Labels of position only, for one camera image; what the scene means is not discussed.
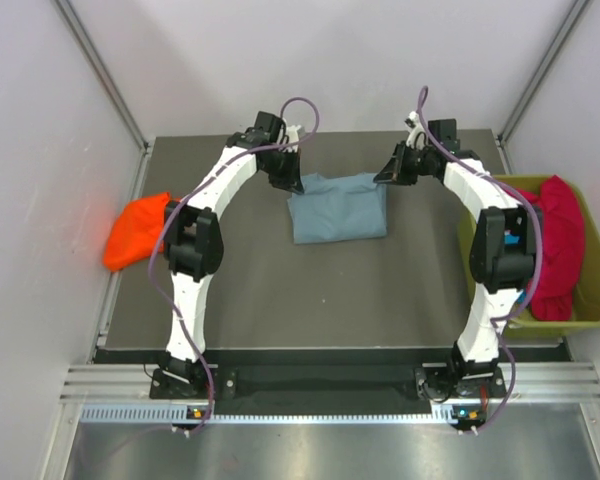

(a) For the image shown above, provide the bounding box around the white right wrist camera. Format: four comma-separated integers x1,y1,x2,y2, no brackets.
405,111,427,150

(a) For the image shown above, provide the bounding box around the bright blue t shirt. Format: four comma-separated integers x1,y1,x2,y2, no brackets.
504,231,520,245

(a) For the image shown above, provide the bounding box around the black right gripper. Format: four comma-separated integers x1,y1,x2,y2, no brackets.
374,141,436,186

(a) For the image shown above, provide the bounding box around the folded orange t shirt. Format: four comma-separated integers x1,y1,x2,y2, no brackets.
102,192,173,272

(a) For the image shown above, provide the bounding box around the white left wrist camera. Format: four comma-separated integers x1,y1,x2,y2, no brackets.
285,125,306,151

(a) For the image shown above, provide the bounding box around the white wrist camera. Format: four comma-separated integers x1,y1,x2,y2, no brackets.
285,125,306,151
405,111,427,150

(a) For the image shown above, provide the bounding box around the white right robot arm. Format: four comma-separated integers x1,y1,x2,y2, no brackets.
374,111,542,396

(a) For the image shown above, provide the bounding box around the slotted grey cable duct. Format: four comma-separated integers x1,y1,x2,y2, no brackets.
79,404,481,426

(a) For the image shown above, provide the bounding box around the light blue t shirt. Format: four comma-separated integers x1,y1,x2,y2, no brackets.
287,173,388,245

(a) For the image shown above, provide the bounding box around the red t shirt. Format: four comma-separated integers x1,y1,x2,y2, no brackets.
520,175,586,322

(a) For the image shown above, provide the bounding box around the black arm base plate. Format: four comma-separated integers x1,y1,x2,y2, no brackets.
148,361,506,402

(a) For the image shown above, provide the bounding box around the aluminium frame rail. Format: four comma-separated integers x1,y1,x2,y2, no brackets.
60,362,600,404

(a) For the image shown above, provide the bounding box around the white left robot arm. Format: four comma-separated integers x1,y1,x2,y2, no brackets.
160,112,305,397

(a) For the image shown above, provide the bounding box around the olive green plastic bin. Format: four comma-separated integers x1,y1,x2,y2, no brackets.
457,172,600,337

